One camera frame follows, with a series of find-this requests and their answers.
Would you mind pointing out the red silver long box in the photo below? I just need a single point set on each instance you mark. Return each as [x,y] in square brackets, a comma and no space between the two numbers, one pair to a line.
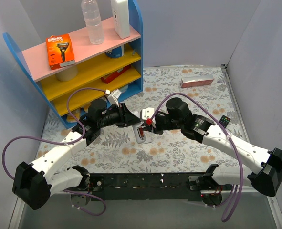
[193,81]

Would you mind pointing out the blue shelf unit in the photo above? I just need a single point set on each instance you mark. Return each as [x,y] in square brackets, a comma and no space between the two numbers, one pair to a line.
[92,64]

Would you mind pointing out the teal soap pack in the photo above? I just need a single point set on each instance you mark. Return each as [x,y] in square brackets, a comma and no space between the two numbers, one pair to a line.
[123,89]

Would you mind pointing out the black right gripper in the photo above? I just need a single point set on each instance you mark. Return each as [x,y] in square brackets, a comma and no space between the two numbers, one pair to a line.
[155,121]

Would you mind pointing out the white battery cover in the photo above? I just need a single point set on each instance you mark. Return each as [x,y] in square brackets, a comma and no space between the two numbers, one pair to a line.
[147,140]

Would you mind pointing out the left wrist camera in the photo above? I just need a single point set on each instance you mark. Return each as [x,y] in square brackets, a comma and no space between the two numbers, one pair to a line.
[113,96]

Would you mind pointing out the aluminium table edge rail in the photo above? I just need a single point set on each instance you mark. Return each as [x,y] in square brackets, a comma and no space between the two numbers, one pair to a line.
[234,101]

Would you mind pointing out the black TV remote control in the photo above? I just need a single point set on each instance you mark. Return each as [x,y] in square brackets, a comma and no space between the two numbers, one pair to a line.
[224,121]

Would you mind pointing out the red flat box on shelf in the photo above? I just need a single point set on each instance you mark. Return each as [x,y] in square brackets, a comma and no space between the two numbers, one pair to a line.
[112,76]

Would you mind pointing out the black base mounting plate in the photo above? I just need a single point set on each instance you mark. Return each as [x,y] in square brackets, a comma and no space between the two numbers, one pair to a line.
[152,186]

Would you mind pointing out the beige cylindrical container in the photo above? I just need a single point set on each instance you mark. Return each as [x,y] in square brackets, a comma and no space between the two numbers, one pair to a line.
[68,74]

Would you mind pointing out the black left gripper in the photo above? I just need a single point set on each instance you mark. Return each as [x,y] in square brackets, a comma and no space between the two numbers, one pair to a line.
[124,115]

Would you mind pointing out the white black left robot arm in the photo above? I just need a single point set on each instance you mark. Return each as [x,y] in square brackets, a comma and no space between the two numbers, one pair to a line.
[35,182]

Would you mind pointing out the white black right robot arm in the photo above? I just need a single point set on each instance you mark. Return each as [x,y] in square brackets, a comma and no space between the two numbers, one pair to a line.
[258,167]

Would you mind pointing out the white plastic bottle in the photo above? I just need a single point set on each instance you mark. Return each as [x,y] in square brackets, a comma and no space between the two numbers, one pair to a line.
[120,13]

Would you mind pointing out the orange razor box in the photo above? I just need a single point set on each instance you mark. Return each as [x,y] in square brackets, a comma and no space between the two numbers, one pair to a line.
[60,51]

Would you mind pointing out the clear plastic water bottle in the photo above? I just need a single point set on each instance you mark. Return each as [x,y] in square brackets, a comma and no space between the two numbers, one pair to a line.
[93,21]

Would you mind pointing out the white remote control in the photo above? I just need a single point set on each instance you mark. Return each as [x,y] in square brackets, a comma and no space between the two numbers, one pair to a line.
[136,127]

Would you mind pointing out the red gold AAA battery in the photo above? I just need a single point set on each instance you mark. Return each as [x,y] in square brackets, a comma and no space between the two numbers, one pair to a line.
[141,134]

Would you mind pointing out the blue white cylindrical can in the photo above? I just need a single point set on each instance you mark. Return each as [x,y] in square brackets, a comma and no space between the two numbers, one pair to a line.
[116,52]

